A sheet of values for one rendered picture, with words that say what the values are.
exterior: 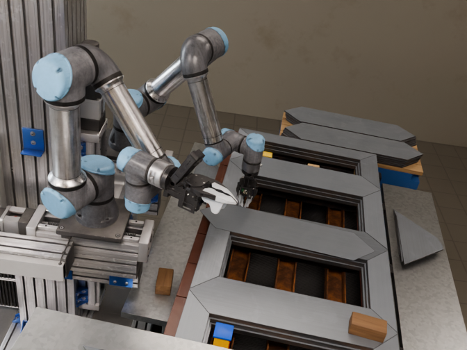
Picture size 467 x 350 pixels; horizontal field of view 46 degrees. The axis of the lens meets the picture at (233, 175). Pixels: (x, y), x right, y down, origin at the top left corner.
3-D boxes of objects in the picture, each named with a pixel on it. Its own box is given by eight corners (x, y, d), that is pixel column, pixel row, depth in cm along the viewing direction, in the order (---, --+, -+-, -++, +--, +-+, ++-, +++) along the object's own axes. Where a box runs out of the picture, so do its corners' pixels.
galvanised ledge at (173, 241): (228, 153, 315) (228, 148, 314) (172, 328, 208) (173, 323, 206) (194, 146, 317) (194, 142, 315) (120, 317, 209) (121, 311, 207)
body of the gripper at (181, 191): (209, 204, 153) (173, 188, 157) (215, 178, 149) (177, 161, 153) (194, 215, 147) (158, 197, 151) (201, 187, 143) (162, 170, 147)
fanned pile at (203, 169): (224, 157, 305) (225, 151, 303) (211, 198, 273) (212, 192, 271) (202, 153, 306) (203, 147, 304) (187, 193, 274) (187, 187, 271)
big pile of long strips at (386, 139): (414, 137, 333) (417, 128, 329) (422, 172, 300) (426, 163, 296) (283, 112, 337) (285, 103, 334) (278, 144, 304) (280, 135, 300)
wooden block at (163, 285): (158, 276, 225) (158, 267, 222) (172, 277, 225) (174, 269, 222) (154, 294, 216) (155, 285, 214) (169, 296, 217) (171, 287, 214)
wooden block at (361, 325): (383, 330, 192) (387, 320, 189) (383, 343, 187) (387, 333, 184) (349, 320, 194) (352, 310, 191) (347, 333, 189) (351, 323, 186)
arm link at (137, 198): (162, 201, 168) (165, 171, 162) (140, 219, 159) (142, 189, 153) (141, 191, 170) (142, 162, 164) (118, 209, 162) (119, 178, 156)
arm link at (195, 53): (190, 39, 191) (224, 167, 209) (207, 32, 200) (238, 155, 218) (164, 44, 198) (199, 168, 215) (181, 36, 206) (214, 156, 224)
